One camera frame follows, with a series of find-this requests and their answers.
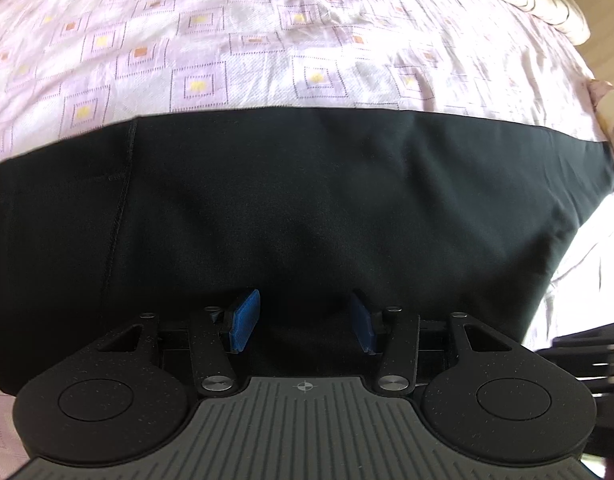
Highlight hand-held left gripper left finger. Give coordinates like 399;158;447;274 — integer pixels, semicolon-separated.
94;288;261;396

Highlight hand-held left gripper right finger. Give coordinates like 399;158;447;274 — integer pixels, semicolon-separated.
351;288;525;395

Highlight black pants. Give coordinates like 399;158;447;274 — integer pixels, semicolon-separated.
0;107;614;396

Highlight purple patterned bed sheet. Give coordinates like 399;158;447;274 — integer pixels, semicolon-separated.
0;0;614;476

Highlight cream duvet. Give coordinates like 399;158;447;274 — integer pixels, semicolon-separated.
0;0;590;45

